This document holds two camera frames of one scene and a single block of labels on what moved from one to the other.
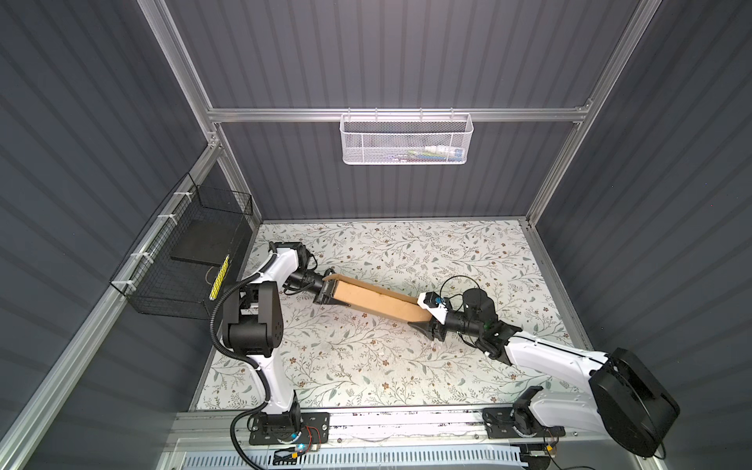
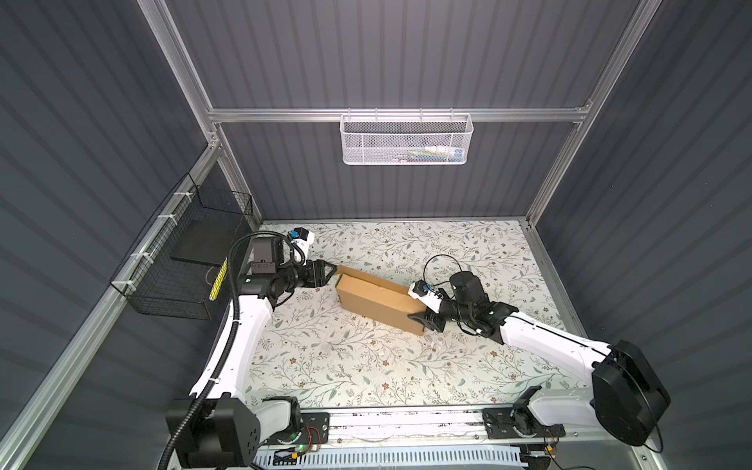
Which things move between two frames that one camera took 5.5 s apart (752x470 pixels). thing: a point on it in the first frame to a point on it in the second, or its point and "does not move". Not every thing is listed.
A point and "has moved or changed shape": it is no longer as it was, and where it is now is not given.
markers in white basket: (438, 153) does not move
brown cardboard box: (377, 300) has moved or changed shape
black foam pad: (207, 240) does not move
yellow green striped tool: (219, 277) does not move
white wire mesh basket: (404, 139) does not move
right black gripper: (429, 329) to (429, 318)
